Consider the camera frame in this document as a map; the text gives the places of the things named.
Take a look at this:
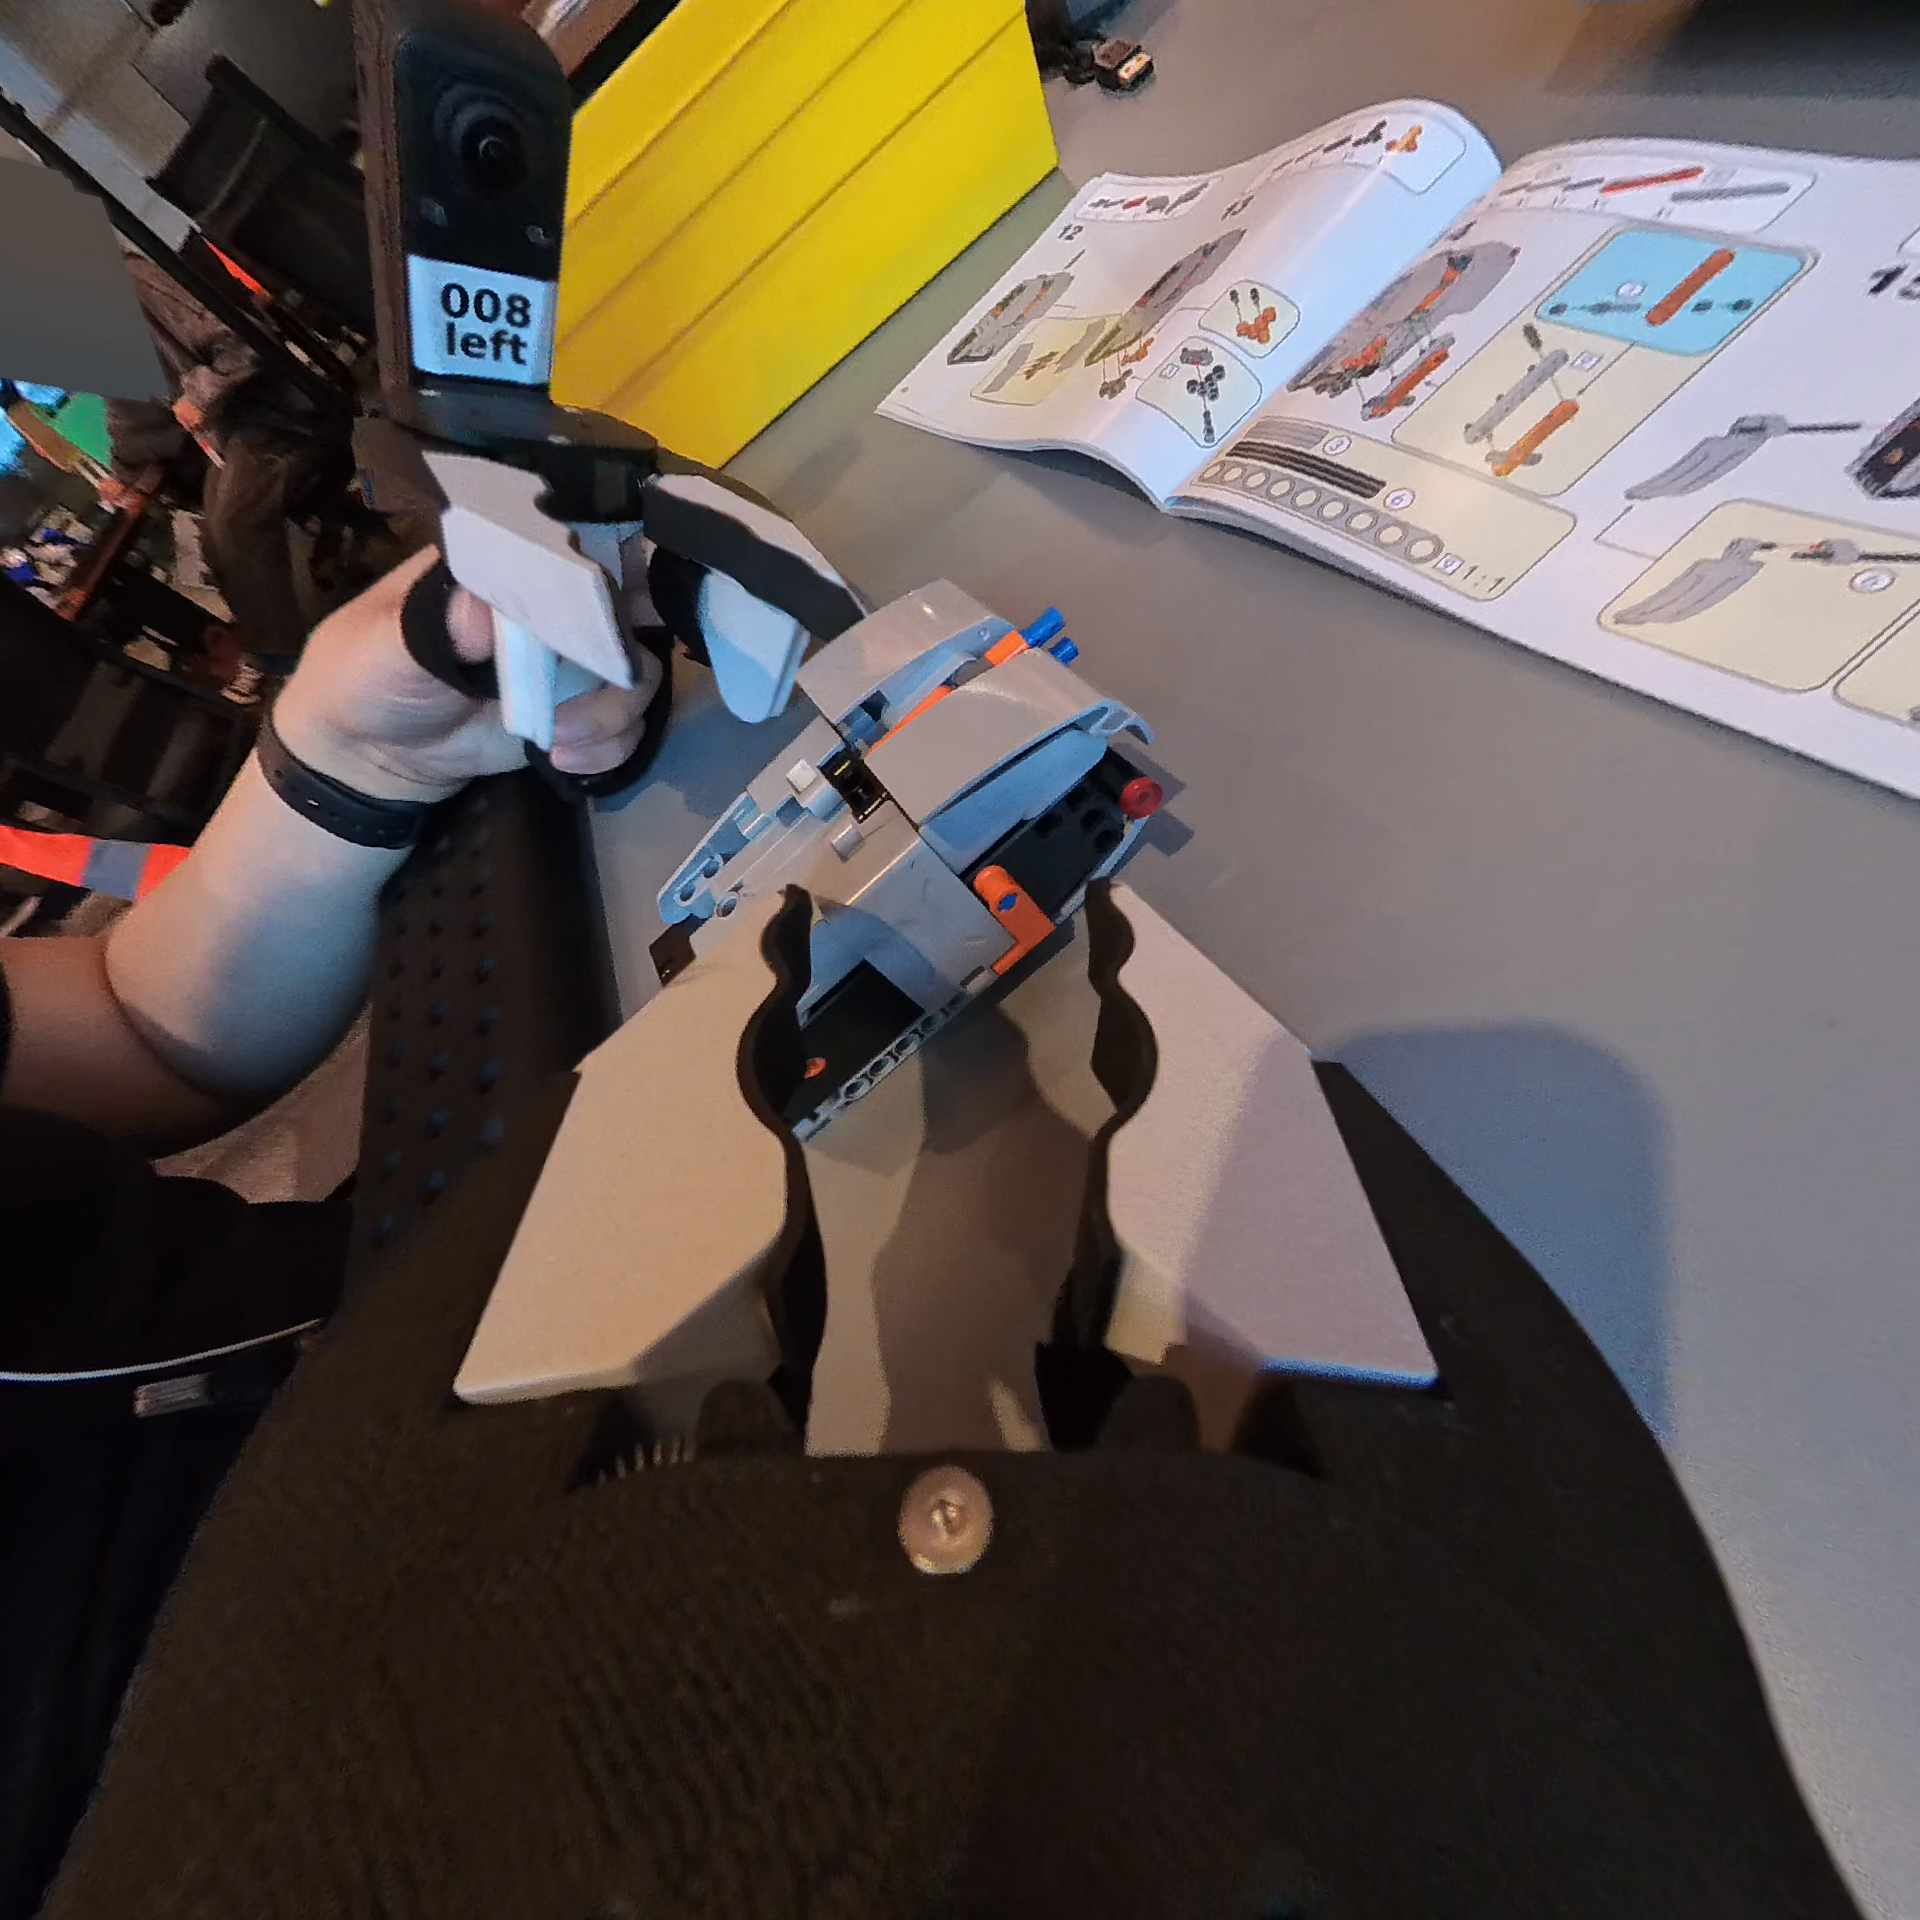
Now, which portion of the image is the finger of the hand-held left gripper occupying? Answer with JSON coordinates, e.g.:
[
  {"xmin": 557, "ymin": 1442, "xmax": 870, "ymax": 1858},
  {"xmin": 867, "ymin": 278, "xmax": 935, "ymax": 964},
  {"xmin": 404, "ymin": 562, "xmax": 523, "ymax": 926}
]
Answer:
[
  {"xmin": 644, "ymin": 468, "xmax": 870, "ymax": 728},
  {"xmin": 425, "ymin": 449, "xmax": 644, "ymax": 696}
]

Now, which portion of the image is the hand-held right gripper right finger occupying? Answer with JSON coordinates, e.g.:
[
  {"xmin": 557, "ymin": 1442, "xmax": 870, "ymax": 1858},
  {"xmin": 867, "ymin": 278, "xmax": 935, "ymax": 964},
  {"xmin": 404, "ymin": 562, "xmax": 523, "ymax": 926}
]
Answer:
[{"xmin": 1034, "ymin": 879, "xmax": 1443, "ymax": 1442}]

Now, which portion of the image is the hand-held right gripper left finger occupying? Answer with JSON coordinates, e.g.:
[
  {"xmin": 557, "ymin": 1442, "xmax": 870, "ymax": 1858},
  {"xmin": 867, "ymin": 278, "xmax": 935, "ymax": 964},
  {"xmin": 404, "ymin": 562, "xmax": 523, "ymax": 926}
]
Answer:
[{"xmin": 452, "ymin": 885, "xmax": 827, "ymax": 1409}]

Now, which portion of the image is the grey brick toy vehicle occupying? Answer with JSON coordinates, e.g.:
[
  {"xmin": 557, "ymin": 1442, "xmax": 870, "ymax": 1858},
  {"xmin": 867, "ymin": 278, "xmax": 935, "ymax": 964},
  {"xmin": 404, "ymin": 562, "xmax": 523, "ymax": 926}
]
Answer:
[{"xmin": 646, "ymin": 578, "xmax": 1188, "ymax": 1148}]

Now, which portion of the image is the person's left forearm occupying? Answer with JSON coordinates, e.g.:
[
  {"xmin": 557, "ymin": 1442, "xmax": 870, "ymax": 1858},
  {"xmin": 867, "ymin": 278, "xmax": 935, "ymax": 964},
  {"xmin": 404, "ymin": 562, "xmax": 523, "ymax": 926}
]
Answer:
[{"xmin": 0, "ymin": 770, "xmax": 413, "ymax": 1148}]

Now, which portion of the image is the grey desk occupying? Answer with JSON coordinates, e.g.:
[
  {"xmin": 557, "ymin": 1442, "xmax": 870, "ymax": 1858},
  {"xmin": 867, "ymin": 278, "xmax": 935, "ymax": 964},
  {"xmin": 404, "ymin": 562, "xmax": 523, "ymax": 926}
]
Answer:
[{"xmin": 576, "ymin": 0, "xmax": 1920, "ymax": 1920}]

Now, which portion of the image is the person's left hand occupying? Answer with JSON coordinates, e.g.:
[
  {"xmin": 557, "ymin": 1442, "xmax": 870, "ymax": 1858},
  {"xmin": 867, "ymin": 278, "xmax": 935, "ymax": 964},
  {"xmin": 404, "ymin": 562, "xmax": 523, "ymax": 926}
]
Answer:
[{"xmin": 278, "ymin": 549, "xmax": 675, "ymax": 800}]

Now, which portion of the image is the dark studded mat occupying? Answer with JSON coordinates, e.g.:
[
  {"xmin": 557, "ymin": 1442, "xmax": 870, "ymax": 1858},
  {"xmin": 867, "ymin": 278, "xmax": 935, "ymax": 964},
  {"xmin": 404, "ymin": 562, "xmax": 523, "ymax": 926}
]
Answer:
[{"xmin": 336, "ymin": 781, "xmax": 622, "ymax": 1306}]

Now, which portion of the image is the black wristband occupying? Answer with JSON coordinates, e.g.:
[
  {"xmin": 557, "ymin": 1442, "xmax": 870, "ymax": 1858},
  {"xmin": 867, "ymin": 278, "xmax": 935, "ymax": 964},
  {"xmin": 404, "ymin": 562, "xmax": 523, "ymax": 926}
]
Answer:
[{"xmin": 253, "ymin": 705, "xmax": 437, "ymax": 853}]

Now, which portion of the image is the yellow plastic bin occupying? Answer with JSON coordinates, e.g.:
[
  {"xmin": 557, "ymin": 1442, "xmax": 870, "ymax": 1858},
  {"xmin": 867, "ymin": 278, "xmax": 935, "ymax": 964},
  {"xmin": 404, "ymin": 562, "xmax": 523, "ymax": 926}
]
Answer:
[{"xmin": 548, "ymin": 0, "xmax": 1056, "ymax": 470}]

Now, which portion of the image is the orange cloth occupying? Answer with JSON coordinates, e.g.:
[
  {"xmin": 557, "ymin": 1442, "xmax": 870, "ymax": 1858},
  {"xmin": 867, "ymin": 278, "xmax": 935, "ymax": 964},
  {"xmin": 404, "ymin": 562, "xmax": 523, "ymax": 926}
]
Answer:
[{"xmin": 0, "ymin": 817, "xmax": 197, "ymax": 902}]

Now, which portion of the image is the person's black clothing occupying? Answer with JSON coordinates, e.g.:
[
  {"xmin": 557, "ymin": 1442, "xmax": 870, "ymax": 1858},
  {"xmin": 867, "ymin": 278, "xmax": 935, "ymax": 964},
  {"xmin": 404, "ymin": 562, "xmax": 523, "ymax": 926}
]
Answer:
[{"xmin": 0, "ymin": 961, "xmax": 353, "ymax": 1920}]

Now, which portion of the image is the open instruction booklet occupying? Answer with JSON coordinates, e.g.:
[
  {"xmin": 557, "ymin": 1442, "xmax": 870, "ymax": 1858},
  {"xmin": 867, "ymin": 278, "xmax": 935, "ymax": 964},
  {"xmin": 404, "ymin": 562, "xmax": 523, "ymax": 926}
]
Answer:
[{"xmin": 877, "ymin": 99, "xmax": 1920, "ymax": 795}]

